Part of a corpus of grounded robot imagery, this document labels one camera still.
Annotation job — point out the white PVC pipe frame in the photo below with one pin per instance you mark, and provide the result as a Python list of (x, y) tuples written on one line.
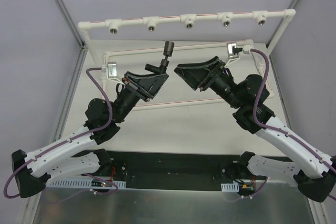
[(225, 18)]

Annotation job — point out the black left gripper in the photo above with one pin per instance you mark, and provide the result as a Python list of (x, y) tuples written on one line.
[(137, 88)]

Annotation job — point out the left white cable duct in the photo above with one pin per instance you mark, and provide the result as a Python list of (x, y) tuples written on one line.
[(86, 183)]

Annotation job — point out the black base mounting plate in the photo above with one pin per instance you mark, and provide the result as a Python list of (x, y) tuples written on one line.
[(172, 171)]

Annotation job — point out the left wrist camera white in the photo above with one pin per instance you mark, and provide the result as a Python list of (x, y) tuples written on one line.
[(111, 70)]

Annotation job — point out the black faucet valve handle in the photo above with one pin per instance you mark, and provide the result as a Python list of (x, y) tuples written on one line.
[(168, 50)]

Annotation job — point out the black L-shaped faucet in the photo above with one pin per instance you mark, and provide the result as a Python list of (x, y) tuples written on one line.
[(161, 69)]

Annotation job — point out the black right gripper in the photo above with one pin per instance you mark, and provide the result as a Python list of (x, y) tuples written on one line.
[(213, 76)]

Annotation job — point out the right white cable duct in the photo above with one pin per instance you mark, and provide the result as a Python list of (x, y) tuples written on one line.
[(230, 187)]

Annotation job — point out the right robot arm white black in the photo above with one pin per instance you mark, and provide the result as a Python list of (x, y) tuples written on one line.
[(310, 170)]

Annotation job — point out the white cable duct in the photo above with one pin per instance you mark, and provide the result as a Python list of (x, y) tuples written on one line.
[(230, 187), (86, 183)]

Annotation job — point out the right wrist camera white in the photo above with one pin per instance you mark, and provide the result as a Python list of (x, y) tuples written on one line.
[(232, 53)]

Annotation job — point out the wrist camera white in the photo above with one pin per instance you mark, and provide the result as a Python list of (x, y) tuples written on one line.
[(111, 70), (232, 53)]

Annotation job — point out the left aluminium frame post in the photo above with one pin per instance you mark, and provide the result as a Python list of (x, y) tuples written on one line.
[(75, 71)]

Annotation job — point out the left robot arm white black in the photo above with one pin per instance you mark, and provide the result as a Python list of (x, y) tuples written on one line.
[(33, 170)]

